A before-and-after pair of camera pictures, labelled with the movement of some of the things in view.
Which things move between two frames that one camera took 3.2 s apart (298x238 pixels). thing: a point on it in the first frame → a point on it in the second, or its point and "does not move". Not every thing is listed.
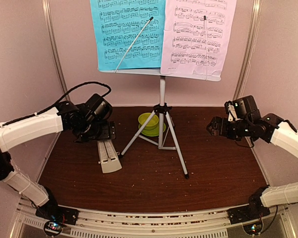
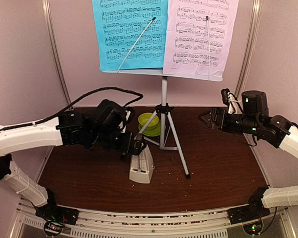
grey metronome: x=109 y=160 → x=141 y=166
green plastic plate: x=153 y=132 does not move
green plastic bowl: x=152 y=124 does not move
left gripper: x=105 y=134 → x=137 y=148
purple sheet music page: x=183 y=51 does not move
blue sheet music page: x=116 y=24 does not move
